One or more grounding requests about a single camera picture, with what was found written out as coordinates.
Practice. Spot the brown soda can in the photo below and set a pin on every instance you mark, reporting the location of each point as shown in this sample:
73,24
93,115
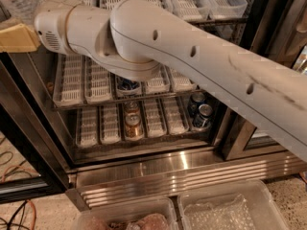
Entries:
133,128
131,107

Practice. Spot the open fridge door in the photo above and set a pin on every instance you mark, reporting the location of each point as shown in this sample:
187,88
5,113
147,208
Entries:
22,127

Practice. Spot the wire shelf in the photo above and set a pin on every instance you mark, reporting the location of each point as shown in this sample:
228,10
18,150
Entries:
68,100
220,22

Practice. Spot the front brown soda can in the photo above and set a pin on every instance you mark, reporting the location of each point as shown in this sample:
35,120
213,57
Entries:
133,128

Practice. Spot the middle wire shelf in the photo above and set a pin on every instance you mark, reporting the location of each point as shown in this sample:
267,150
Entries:
68,100

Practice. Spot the rear dark blue can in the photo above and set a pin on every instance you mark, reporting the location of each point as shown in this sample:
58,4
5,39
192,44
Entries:
195,100

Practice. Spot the top wire shelf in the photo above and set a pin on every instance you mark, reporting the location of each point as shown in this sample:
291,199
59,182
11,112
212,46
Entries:
220,22

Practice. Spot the clear plastic water bottle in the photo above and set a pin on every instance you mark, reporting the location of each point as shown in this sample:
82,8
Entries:
19,0

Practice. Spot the clear plastic bin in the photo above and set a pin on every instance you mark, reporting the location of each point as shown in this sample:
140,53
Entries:
151,213
246,205

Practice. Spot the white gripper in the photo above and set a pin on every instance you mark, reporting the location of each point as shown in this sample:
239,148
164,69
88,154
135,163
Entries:
51,24

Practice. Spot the right clear plastic bin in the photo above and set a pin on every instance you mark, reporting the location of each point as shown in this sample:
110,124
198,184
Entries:
246,205

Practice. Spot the left clear plastic bin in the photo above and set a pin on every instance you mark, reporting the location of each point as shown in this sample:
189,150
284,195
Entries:
151,213

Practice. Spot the stainless steel fridge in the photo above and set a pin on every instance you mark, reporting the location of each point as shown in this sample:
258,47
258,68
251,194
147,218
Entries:
104,166

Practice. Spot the dark blue can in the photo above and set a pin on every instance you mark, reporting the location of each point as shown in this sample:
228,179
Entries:
203,116
195,100

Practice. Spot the rear brown soda can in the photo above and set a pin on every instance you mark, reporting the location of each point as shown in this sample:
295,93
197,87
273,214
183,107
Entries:
131,107

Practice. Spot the front dark blue can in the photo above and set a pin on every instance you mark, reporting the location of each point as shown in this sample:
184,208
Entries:
203,116

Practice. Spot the front blue pepsi can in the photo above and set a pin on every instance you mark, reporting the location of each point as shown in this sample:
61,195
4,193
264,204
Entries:
127,85

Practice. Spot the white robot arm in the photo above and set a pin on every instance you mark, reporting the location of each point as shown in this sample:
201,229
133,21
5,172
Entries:
136,36

